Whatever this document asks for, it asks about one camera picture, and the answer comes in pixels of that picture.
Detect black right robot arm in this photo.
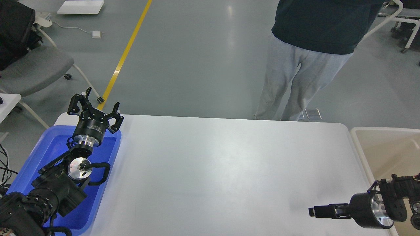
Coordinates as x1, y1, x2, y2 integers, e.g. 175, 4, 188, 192
308, 174, 420, 230

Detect grey office chair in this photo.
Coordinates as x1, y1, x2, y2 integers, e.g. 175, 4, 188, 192
0, 16, 104, 130

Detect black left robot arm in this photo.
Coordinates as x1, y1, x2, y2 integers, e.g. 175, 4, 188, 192
1, 87, 124, 236

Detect blue plastic bin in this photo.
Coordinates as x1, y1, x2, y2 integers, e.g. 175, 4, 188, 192
7, 125, 122, 236

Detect white side table corner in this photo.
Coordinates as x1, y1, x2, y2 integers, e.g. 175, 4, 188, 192
0, 93, 22, 123

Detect standing person grey trousers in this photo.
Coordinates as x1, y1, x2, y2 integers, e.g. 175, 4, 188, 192
255, 0, 384, 121

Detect white power adapter with cable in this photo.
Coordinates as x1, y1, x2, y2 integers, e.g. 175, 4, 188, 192
52, 21, 103, 39

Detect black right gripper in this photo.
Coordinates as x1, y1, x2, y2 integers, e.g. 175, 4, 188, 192
308, 192, 394, 229

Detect white chair frame right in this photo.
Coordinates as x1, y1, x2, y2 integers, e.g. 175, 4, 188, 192
362, 0, 419, 53

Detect black cables at left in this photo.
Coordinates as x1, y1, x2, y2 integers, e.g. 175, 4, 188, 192
0, 144, 17, 189

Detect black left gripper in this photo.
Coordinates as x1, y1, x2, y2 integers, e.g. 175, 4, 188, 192
67, 87, 124, 148

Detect beige plastic bin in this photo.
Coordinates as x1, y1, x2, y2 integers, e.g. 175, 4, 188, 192
350, 127, 420, 236

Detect small floor plate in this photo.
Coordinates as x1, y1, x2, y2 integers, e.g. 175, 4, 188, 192
305, 108, 322, 120

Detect white flat board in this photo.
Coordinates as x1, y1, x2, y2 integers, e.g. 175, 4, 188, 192
57, 0, 104, 15

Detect black jacket on chair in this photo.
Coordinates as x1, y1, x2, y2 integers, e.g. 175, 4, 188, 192
0, 0, 43, 70

